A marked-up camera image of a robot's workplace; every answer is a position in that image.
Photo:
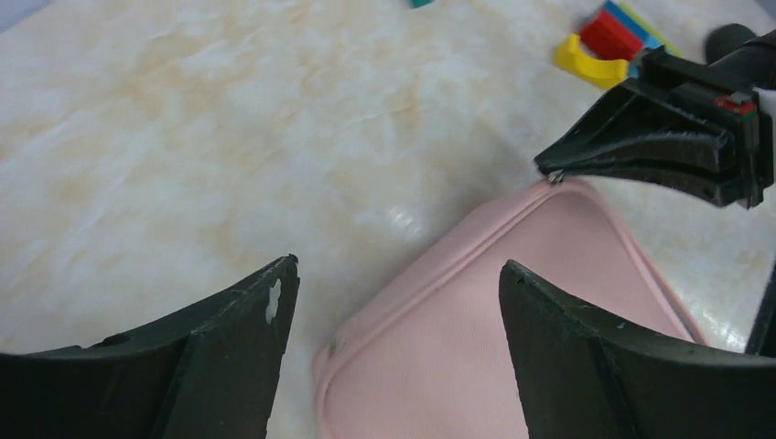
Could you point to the colourful toy blocks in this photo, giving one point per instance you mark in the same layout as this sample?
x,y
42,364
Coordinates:
x,y
603,50

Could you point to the small teal box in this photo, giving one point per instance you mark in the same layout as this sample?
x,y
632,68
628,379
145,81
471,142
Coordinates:
x,y
419,3

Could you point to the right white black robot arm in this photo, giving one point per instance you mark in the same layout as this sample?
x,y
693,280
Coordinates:
x,y
707,130

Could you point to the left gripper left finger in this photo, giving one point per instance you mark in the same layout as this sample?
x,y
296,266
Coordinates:
x,y
208,370

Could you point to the pink medicine kit case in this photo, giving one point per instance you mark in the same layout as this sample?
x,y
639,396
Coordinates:
x,y
428,356

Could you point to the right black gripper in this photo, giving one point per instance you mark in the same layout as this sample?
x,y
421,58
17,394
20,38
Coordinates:
x,y
710,135

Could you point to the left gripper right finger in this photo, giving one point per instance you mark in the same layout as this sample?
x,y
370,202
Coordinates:
x,y
583,372

